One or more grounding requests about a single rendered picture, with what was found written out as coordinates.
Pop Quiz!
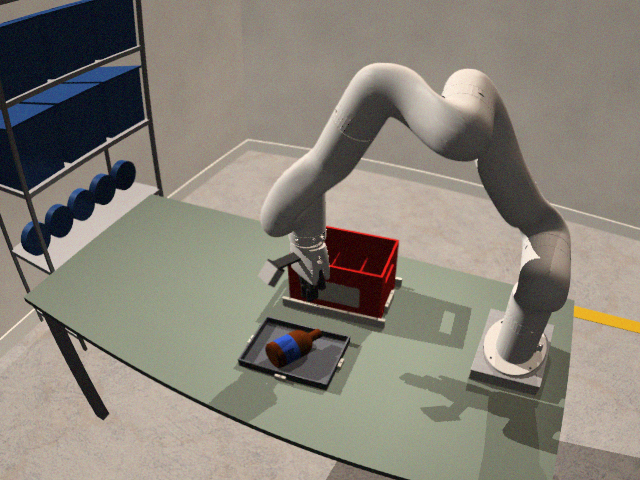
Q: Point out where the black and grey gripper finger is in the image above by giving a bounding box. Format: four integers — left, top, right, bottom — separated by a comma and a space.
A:
306, 270, 326, 303
298, 274, 307, 298

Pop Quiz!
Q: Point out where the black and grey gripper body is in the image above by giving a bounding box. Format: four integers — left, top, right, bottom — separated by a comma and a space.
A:
290, 242, 330, 285

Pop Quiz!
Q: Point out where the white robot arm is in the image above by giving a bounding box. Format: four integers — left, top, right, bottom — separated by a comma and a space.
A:
260, 63, 571, 377

